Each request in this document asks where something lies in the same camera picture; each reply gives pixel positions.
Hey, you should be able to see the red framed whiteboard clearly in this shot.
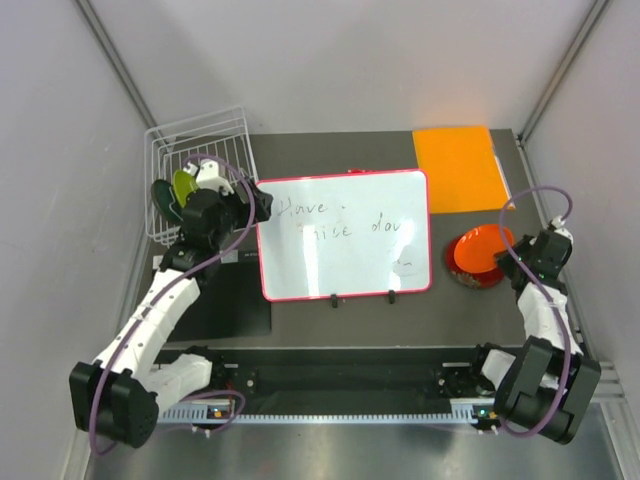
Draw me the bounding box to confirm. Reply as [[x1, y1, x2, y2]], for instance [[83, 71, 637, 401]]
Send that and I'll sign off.
[[256, 169, 433, 302]]

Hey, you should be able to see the dark green plate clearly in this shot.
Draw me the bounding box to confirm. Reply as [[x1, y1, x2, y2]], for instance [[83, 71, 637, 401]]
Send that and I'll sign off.
[[150, 179, 182, 225]]

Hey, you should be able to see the lime green plate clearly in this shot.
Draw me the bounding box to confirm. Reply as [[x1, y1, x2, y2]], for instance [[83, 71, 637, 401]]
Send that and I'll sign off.
[[172, 170, 199, 208]]

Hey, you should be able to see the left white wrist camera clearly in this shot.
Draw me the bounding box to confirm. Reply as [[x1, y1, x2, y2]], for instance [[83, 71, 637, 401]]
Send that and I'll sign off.
[[195, 157, 234, 196]]

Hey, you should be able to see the red floral plate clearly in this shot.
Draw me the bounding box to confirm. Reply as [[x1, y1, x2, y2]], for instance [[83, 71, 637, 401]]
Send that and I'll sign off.
[[444, 236, 504, 290]]

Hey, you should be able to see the orange folder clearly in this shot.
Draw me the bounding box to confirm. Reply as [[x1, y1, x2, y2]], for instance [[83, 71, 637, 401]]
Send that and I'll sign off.
[[412, 126, 511, 214]]

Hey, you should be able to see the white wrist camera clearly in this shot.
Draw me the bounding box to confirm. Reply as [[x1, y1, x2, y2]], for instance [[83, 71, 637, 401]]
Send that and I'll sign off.
[[195, 157, 234, 196], [547, 215, 574, 242]]

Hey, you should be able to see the white wire dish rack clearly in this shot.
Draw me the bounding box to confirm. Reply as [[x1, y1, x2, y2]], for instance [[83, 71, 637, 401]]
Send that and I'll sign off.
[[144, 106, 258, 246]]

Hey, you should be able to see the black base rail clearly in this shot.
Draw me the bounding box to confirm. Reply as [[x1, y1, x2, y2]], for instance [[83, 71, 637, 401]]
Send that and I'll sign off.
[[156, 346, 495, 398]]

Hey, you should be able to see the black tablet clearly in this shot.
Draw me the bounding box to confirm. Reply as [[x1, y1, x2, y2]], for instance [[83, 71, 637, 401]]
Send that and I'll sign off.
[[169, 250, 271, 342]]

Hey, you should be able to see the orange plate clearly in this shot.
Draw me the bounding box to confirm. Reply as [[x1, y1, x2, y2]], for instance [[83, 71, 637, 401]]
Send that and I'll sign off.
[[453, 224, 514, 274]]

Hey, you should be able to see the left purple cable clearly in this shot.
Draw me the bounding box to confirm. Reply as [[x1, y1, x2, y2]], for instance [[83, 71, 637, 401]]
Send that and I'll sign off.
[[88, 155, 259, 457]]

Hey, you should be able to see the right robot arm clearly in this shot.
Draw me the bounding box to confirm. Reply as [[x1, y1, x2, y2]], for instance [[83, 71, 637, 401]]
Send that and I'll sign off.
[[466, 226, 601, 445]]

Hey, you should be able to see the grey cable duct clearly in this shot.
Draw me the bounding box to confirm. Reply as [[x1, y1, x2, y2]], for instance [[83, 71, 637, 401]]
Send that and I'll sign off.
[[158, 403, 498, 425]]

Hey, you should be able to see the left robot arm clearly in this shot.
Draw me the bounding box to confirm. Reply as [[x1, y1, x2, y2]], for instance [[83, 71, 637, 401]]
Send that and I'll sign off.
[[69, 179, 273, 448]]

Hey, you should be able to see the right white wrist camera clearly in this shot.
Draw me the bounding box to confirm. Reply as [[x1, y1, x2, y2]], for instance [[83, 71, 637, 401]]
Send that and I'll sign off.
[[547, 215, 574, 242]]

